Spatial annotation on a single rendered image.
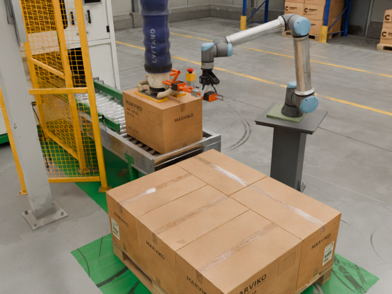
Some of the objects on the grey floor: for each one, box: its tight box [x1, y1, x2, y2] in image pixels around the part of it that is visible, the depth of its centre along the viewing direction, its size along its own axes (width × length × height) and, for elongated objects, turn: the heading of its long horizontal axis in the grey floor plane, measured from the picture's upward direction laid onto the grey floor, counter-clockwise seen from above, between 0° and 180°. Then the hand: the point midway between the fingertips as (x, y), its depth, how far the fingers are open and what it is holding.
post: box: [186, 72, 195, 94], centre depth 387 cm, size 7×7×100 cm
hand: (209, 95), depth 280 cm, fingers open, 14 cm apart
